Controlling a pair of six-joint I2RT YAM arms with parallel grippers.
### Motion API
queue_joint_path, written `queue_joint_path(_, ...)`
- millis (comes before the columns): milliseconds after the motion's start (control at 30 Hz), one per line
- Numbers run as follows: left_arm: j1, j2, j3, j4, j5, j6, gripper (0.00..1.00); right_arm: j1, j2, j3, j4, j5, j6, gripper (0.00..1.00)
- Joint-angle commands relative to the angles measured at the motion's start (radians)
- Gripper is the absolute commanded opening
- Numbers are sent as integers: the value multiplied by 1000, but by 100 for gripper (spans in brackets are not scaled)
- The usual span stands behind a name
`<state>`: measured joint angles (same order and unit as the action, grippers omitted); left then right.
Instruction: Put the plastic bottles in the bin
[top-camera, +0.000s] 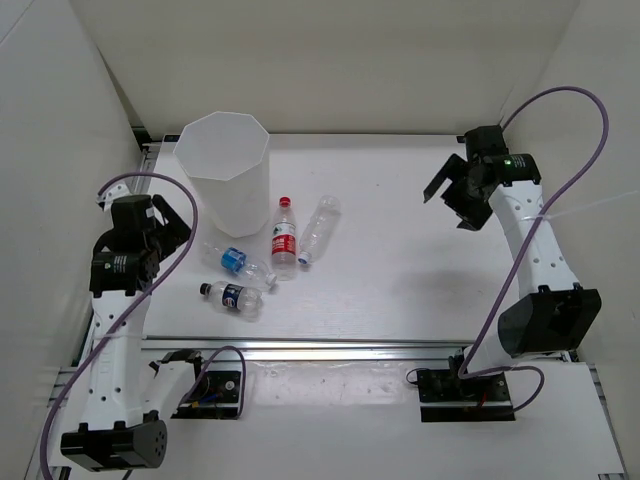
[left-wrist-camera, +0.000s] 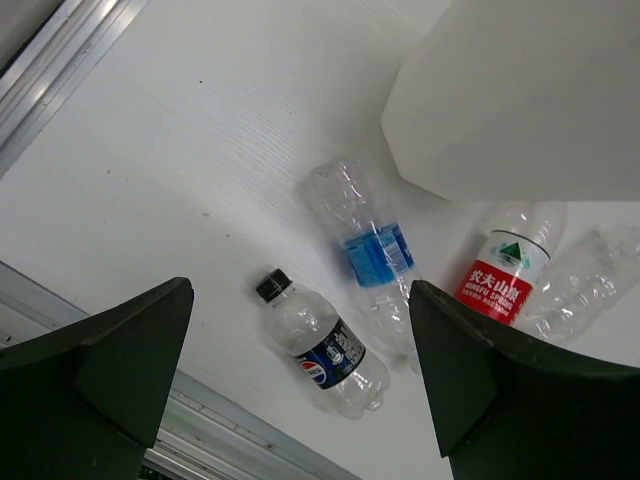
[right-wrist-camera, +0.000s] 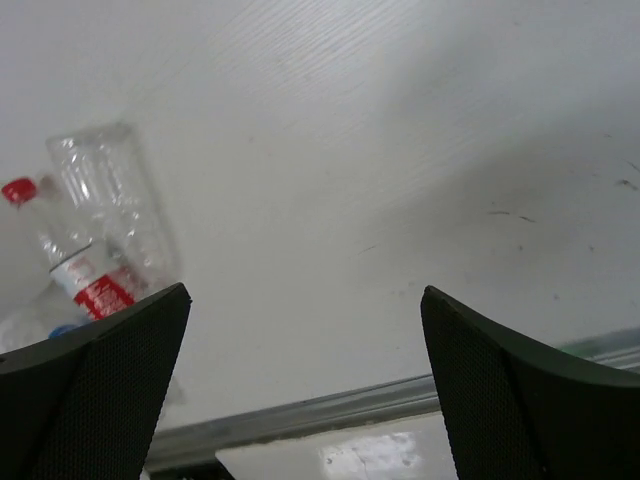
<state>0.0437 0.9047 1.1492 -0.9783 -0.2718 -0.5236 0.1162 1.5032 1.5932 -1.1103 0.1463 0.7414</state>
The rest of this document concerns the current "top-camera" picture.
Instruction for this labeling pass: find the white octagonal plastic bin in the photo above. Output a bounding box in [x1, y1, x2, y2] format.
[173, 111, 270, 238]

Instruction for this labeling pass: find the red label plastic bottle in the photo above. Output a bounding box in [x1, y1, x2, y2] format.
[271, 196, 297, 281]

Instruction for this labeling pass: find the blue label plastic bottle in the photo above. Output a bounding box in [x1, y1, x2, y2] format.
[203, 243, 277, 291]

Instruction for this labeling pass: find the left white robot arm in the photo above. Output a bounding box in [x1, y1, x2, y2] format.
[60, 193, 210, 472]

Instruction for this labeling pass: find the aluminium frame rail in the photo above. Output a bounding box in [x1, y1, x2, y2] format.
[141, 336, 466, 362]

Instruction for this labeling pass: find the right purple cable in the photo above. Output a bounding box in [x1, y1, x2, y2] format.
[456, 86, 612, 415]

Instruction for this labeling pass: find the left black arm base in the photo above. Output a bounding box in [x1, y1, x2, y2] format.
[172, 370, 243, 420]

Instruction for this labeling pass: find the clear unlabeled plastic bottle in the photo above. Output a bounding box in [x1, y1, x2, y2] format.
[298, 195, 341, 266]

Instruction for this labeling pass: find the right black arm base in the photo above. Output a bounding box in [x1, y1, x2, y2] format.
[405, 358, 515, 423]

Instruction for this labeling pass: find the black cap Pepsi bottle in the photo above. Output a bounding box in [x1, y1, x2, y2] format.
[199, 281, 263, 319]

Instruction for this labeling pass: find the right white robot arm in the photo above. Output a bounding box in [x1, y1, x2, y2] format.
[423, 125, 602, 400]

